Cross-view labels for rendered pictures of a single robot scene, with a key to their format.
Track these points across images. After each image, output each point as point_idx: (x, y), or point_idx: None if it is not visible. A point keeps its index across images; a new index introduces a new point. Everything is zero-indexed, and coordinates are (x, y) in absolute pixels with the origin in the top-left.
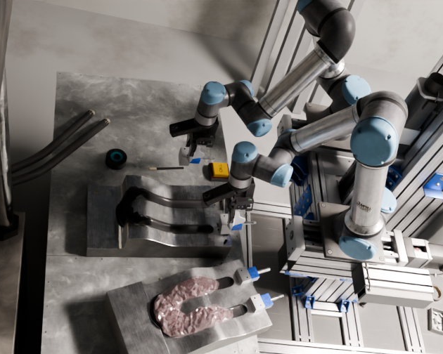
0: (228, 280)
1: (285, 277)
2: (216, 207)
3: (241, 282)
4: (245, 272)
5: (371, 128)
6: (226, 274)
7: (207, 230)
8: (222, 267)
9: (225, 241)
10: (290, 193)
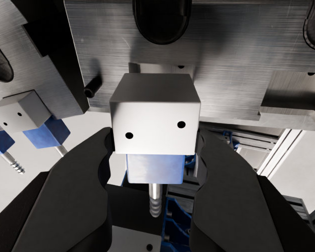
0: (3, 64)
1: (208, 122)
2: (294, 76)
3: None
4: (17, 123)
5: None
6: (17, 64)
7: (160, 6)
8: (34, 54)
9: (84, 87)
10: (288, 199)
